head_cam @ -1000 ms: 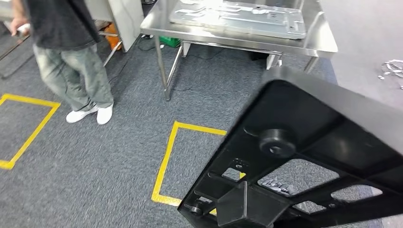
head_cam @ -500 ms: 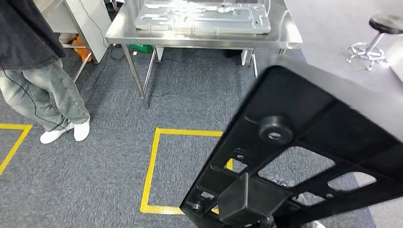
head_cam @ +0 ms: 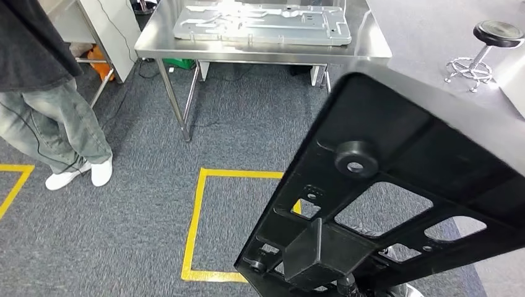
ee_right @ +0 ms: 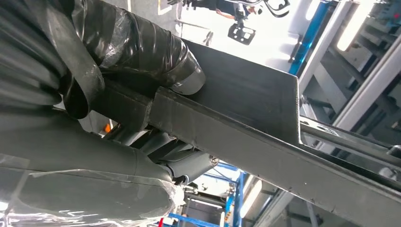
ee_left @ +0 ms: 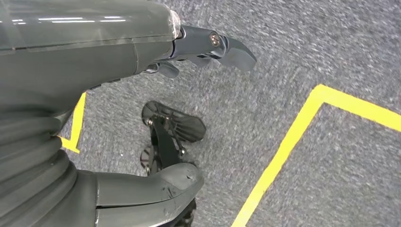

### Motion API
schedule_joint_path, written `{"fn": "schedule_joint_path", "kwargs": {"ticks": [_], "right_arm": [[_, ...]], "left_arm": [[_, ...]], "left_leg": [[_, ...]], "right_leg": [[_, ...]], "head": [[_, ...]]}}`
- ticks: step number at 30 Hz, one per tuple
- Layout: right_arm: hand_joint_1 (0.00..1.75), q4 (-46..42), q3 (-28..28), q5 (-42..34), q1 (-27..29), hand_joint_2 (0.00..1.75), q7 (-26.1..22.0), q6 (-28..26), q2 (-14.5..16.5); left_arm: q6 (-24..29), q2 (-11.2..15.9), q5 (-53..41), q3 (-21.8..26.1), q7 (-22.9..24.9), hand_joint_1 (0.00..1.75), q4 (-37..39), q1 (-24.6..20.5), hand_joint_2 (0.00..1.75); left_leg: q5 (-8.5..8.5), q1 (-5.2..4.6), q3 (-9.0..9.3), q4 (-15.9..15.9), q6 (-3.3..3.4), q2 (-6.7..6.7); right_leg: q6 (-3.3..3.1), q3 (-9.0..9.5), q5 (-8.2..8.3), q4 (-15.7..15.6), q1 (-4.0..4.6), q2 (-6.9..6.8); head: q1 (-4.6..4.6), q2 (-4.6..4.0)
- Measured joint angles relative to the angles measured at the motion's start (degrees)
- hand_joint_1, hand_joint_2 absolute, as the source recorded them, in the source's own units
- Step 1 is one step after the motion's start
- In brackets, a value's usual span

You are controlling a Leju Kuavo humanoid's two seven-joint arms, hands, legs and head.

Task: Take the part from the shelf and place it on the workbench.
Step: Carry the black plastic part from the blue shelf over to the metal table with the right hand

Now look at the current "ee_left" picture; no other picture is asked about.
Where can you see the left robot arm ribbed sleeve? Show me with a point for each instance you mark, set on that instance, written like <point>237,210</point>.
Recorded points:
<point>31,172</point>

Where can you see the yellow floor tape square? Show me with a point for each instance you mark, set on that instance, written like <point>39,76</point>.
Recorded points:
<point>297,131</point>

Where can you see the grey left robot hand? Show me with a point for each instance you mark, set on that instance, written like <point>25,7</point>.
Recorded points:
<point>78,47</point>

